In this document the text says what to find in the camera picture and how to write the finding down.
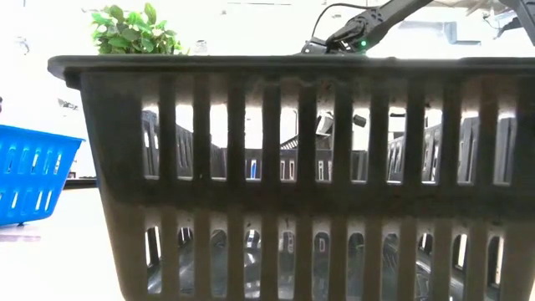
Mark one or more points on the blue plastic basket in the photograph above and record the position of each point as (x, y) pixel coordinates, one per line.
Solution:
(33, 175)

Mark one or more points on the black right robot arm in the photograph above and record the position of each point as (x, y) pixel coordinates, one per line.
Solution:
(388, 14)

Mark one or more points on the black plastic basket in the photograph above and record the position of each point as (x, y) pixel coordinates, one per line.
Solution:
(292, 196)

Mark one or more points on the green leafy artificial plant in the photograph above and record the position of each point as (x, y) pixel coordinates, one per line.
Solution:
(129, 35)

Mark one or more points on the black aluminium table frame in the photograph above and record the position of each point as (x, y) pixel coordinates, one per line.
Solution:
(79, 183)

